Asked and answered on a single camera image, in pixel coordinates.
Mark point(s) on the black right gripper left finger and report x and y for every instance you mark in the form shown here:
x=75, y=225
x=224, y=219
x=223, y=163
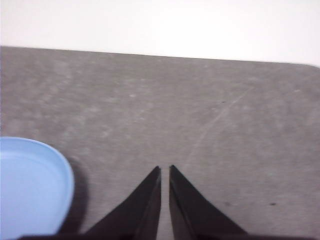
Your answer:
x=140, y=212

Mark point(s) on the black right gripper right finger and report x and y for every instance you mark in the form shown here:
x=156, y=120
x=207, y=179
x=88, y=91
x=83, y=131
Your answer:
x=190, y=212

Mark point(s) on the blue plate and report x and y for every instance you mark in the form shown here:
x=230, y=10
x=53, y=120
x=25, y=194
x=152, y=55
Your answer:
x=30, y=187

